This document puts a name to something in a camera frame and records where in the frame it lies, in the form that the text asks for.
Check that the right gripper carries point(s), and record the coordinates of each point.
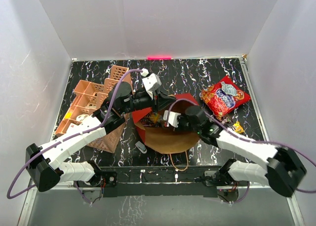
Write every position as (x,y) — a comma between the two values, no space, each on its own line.
(180,117)

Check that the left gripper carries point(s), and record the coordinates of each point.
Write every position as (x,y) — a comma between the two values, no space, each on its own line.
(164,100)

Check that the red paper bag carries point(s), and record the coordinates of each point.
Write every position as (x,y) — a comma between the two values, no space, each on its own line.
(164,140)

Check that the red candy bag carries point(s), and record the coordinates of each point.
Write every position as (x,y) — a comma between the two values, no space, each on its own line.
(220,103)

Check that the purple brown chocolate bar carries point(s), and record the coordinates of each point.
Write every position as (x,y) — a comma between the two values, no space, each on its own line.
(225,119)

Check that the yellow M&M's packet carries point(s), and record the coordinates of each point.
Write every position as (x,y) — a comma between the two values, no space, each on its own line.
(238,128)

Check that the silver grey candy wrapper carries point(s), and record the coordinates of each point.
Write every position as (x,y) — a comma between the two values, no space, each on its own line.
(228,89)

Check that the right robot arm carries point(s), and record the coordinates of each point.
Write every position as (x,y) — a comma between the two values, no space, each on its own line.
(271,165)

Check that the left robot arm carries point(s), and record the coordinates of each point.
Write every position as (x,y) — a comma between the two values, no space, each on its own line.
(46,164)

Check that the assorted wrapped candies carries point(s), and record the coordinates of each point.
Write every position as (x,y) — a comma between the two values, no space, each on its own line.
(153,119)

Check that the pink tape strip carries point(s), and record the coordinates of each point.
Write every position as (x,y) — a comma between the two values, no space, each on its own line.
(159,58)

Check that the small blue white stapler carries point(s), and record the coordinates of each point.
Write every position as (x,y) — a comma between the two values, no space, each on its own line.
(141,147)

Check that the black front base bar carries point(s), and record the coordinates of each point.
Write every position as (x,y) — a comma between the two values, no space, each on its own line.
(156,181)

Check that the yellow object in organizer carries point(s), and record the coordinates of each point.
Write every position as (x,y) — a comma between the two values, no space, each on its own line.
(68,115)

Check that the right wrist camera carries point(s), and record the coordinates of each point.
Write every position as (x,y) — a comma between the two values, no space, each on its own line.
(170,118)

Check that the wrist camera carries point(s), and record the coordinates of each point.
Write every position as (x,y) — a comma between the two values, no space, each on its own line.
(150,81)
(170,118)

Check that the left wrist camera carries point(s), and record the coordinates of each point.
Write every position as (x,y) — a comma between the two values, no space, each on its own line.
(150,81)

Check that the aluminium frame rail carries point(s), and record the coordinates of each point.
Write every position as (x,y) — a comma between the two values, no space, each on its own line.
(292,202)

